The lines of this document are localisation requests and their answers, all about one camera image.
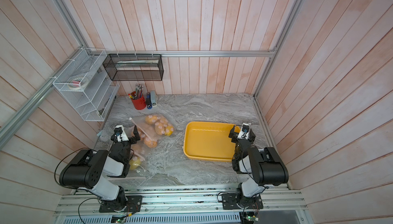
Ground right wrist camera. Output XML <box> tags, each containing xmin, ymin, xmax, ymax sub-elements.
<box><xmin>237</xmin><ymin>123</ymin><xmax>250</xmax><ymax>140</ymax></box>

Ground white wire shelf rack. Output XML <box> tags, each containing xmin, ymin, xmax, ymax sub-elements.
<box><xmin>53</xmin><ymin>48</ymin><xmax>119</xmax><ymax>122</ymax></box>

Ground yellow plastic tray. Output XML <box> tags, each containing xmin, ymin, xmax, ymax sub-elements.
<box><xmin>183</xmin><ymin>121</ymin><xmax>235</xmax><ymax>162</ymax></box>

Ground blue black stapler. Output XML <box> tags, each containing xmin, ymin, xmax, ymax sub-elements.
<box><xmin>145</xmin><ymin>93</ymin><xmax>152</xmax><ymax>109</ymax></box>

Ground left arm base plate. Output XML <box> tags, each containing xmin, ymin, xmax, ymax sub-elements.
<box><xmin>99</xmin><ymin>195</ymin><xmax>143</xmax><ymax>214</ymax></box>

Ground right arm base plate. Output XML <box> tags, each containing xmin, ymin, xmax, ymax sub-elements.
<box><xmin>217</xmin><ymin>192</ymin><xmax>263</xmax><ymax>210</ymax></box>

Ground red pen cup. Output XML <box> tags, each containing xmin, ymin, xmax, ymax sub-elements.
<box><xmin>131</xmin><ymin>96</ymin><xmax>147</xmax><ymax>110</ymax></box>

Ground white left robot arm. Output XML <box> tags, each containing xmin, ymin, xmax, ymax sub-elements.
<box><xmin>58</xmin><ymin>125</ymin><xmax>140</xmax><ymax>201</ymax></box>

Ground black mesh wall basket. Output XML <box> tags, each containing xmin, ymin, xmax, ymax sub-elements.
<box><xmin>103</xmin><ymin>53</ymin><xmax>164</xmax><ymax>81</ymax></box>

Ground clear zipper bag pink zip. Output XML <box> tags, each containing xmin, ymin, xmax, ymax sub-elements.
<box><xmin>122</xmin><ymin>151</ymin><xmax>146</xmax><ymax>178</ymax></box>

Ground tape roll on shelf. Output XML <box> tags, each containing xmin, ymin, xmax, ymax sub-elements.
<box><xmin>67</xmin><ymin>77</ymin><xmax>88</xmax><ymax>91</ymax></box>

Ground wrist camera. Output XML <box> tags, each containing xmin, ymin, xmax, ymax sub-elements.
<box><xmin>237</xmin><ymin>123</ymin><xmax>250</xmax><ymax>140</ymax></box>
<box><xmin>111</xmin><ymin>125</ymin><xmax>129</xmax><ymax>143</ymax></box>

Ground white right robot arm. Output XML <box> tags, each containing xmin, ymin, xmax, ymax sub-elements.
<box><xmin>229</xmin><ymin>123</ymin><xmax>289</xmax><ymax>200</ymax></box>

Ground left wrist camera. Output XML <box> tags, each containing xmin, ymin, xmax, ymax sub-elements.
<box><xmin>111</xmin><ymin>125</ymin><xmax>129</xmax><ymax>143</ymax></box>

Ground clear zipper bag pink dots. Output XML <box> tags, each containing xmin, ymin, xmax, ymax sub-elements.
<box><xmin>129</xmin><ymin>114</ymin><xmax>175</xmax><ymax>141</ymax></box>

